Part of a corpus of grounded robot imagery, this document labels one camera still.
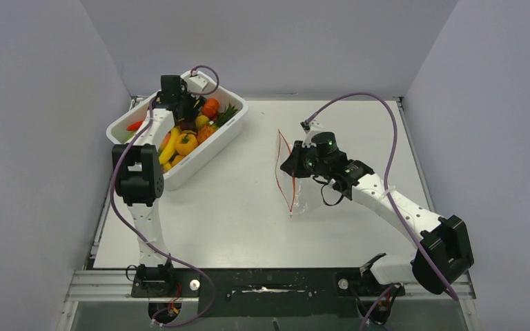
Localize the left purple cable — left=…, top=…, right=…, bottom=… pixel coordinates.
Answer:
left=108, top=64, right=221, bottom=330

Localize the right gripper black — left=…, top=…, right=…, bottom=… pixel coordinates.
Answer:
left=282, top=141, right=330, bottom=179

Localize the clear zip bag red zipper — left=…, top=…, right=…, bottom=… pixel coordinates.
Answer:
left=274, top=130, right=323, bottom=218

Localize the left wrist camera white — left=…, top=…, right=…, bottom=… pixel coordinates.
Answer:
left=186, top=74, right=210, bottom=95

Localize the yellow lemon toy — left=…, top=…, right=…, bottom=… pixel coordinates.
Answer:
left=195, top=114, right=210, bottom=130

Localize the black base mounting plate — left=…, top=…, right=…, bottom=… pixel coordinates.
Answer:
left=125, top=265, right=406, bottom=326

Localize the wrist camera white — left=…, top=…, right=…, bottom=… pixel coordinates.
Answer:
left=186, top=74, right=210, bottom=95
left=300, top=120, right=324, bottom=148

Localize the yellow banana toy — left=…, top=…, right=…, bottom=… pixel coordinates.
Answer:
left=159, top=126, right=181, bottom=165

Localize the orange tomato toy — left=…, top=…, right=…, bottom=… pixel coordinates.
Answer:
left=202, top=98, right=220, bottom=120

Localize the pineapple toy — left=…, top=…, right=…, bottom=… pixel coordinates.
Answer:
left=196, top=104, right=238, bottom=144

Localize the yellow bell pepper toy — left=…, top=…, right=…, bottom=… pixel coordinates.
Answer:
left=175, top=133, right=199, bottom=156

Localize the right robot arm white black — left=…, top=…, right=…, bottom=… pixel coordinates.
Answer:
left=279, top=132, right=474, bottom=294

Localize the white plastic bin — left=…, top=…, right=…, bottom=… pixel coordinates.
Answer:
left=106, top=66, right=248, bottom=190

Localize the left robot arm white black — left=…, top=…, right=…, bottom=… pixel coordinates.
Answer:
left=111, top=75, right=195, bottom=298

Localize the orange carrot toy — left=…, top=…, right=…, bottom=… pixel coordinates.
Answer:
left=126, top=121, right=143, bottom=132

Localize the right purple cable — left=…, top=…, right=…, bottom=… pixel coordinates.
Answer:
left=300, top=92, right=461, bottom=331

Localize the purple cable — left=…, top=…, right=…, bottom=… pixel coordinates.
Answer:
left=300, top=92, right=461, bottom=331
left=108, top=64, right=221, bottom=330

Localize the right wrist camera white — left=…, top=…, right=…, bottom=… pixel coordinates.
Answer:
left=300, top=120, right=324, bottom=148

